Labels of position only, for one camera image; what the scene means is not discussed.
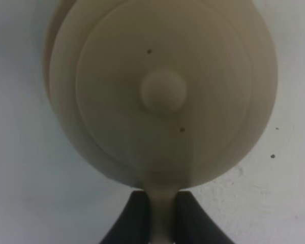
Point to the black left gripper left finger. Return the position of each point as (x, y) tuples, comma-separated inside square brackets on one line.
[(133, 224)]

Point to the beige teapot saucer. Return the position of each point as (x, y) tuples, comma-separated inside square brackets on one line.
[(53, 28)]

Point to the beige ceramic teapot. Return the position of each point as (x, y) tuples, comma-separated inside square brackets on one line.
[(163, 95)]

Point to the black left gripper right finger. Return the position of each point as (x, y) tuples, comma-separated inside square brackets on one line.
[(193, 225)]

